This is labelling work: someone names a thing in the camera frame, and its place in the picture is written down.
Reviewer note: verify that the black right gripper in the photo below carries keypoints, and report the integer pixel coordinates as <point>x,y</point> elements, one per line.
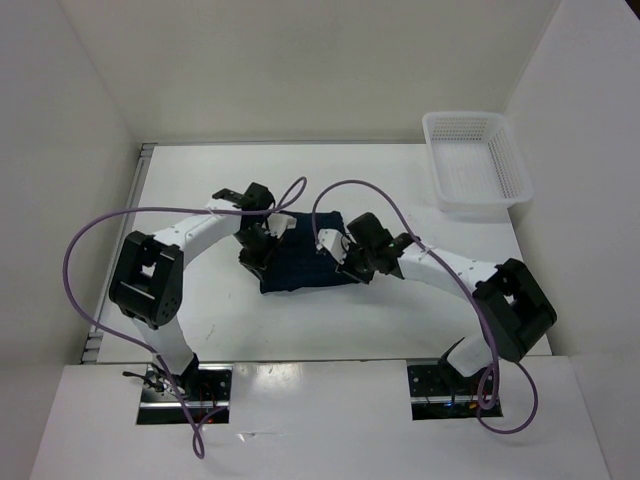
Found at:
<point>347,266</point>

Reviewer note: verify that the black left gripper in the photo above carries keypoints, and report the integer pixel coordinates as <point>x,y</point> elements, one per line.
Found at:
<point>259,263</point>

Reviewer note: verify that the navy blue shorts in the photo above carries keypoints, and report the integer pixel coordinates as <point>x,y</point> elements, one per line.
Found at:
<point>296,263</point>

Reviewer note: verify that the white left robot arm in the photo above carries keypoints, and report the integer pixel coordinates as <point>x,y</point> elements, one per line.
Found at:
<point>147,284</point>

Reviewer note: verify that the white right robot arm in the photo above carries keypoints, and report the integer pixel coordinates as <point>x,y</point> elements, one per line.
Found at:
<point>514,312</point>

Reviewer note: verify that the white plastic laundry basket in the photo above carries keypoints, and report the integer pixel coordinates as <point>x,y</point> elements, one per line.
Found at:
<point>476,164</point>

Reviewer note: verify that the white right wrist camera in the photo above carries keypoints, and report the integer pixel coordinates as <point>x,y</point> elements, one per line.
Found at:
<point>335,243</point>

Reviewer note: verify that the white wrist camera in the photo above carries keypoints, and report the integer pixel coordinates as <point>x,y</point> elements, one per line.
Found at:
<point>335,243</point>
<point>278,223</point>

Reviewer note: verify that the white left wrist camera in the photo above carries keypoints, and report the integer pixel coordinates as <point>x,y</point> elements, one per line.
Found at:
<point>278,223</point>

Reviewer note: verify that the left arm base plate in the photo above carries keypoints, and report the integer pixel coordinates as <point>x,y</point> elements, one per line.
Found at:
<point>208,402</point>

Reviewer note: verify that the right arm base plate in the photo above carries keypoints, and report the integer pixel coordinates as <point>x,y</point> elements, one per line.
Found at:
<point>433,397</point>

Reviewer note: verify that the aluminium table edge rail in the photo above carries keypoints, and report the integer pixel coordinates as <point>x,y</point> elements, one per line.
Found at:
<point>125,186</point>

